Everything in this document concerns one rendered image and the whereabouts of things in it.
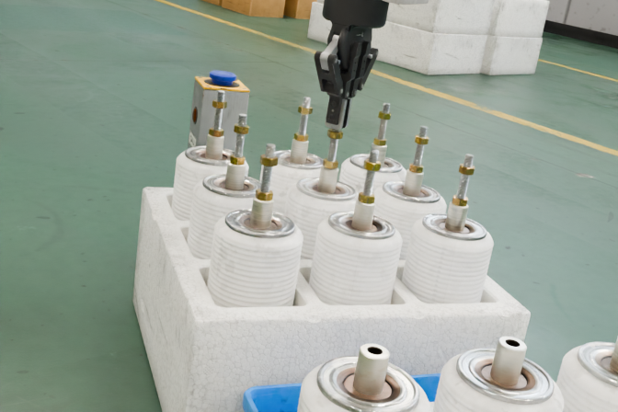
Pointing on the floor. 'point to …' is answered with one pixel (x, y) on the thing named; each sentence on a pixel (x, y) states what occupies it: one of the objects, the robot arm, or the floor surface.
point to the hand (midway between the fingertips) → (337, 111)
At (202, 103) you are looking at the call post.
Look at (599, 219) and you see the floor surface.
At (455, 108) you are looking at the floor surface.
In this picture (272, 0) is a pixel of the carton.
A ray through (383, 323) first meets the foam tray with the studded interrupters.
